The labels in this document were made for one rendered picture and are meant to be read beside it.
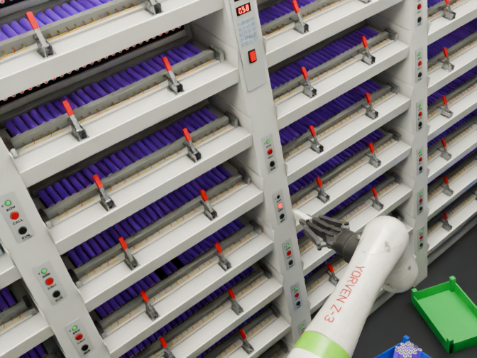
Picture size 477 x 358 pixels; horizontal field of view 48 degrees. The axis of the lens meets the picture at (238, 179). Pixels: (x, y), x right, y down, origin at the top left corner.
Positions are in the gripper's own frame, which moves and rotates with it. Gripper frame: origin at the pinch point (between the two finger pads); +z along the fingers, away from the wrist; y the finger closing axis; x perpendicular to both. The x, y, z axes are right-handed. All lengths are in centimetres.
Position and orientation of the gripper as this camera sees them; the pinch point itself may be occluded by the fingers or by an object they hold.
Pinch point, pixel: (302, 218)
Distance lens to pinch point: 163.2
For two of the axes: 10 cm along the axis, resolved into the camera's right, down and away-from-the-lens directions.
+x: -2.0, -8.2, -5.3
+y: 7.8, -4.6, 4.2
